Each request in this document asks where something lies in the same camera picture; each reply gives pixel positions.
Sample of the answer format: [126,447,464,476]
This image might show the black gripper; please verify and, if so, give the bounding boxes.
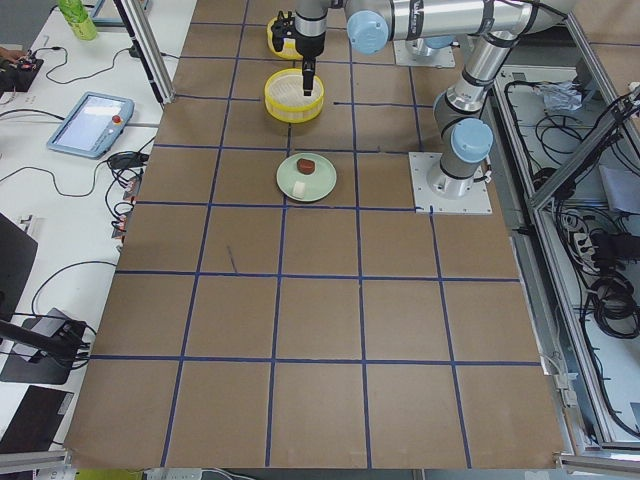
[294,13,325,97]

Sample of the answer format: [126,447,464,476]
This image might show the coiled black cables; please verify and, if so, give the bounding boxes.
[574,269,640,341]

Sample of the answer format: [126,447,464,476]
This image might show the aluminium frame post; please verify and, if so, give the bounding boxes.
[114,0,175,105]

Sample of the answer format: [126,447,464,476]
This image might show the black electronics board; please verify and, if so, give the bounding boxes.
[0,57,44,93]

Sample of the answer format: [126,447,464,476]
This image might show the pale green plate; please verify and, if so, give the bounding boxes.
[276,152,337,203]

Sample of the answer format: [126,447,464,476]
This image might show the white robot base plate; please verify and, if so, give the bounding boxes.
[409,152,493,215]

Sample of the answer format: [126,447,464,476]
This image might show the green plastic bottle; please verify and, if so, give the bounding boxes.
[57,0,98,41]

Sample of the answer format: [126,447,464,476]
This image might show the person hand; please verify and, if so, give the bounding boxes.
[0,46,25,63]

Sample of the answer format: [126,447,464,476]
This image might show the blue teach pendant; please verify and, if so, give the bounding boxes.
[46,92,135,159]

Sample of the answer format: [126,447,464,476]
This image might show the yellow steamer basket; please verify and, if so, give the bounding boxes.
[267,16,304,61]
[264,68,325,124]

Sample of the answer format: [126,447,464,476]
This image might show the brown bun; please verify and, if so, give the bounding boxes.
[296,157,316,175]

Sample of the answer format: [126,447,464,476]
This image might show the black monitor stand base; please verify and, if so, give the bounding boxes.
[1,309,87,385]

